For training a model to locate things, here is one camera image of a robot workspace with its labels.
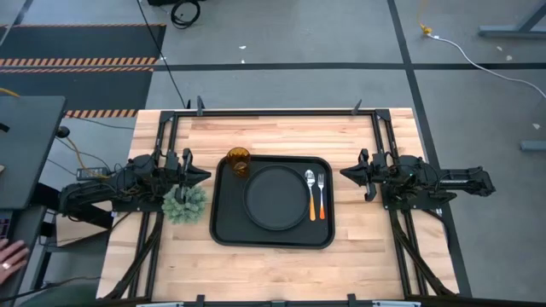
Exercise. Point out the person's hand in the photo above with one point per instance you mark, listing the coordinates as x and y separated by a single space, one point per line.
13 258

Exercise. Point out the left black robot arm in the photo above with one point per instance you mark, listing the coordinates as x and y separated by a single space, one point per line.
106 187

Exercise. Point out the dark keyboard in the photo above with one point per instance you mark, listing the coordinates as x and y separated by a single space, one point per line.
4 224

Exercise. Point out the dark grey desk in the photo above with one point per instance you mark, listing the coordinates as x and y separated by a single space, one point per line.
30 149

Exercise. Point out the black metal table frame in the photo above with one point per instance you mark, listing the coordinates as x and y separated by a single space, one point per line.
277 113

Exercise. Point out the black hazard-striped floor mat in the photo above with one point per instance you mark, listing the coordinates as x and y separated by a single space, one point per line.
85 42
77 89

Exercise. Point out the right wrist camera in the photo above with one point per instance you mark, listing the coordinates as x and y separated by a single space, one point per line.
379 161

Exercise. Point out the green artificial plant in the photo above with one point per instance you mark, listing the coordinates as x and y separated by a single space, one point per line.
183 211

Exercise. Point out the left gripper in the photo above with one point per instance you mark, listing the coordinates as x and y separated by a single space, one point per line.
184 175

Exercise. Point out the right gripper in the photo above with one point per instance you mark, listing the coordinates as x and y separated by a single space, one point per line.
379 179

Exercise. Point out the black rectangular tray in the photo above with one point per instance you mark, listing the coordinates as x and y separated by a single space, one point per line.
230 221

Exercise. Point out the grey metal foot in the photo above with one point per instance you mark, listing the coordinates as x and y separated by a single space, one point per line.
533 145

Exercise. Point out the black round plate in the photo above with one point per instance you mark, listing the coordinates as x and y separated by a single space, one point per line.
276 198

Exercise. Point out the amber glass cup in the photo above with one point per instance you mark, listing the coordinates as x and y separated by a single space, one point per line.
238 162

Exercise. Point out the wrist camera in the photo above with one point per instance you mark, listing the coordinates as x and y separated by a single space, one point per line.
379 161
172 160

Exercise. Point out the black power adapter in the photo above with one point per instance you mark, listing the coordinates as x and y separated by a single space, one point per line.
90 172

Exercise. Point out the grey metal table leg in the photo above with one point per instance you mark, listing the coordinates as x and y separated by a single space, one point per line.
512 30

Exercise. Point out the black table clamp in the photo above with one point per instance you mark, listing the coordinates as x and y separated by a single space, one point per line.
200 106
200 300
351 299
356 107

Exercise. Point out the black round knob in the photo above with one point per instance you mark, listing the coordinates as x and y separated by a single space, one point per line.
62 131

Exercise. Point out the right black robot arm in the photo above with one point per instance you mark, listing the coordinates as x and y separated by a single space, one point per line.
448 181

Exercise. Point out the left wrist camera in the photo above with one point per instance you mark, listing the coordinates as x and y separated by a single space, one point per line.
172 160

